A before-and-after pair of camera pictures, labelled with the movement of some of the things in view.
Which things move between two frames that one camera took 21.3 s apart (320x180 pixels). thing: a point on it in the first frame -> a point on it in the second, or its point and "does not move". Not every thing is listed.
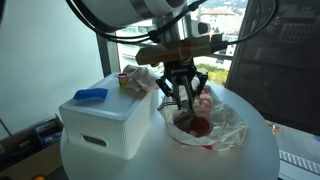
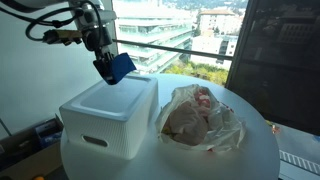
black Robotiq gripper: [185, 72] -> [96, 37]
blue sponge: [90, 95] -> [122, 66]
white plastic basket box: [116, 126] does not move
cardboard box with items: [32, 153] does not move
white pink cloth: [140, 79] -> [187, 122]
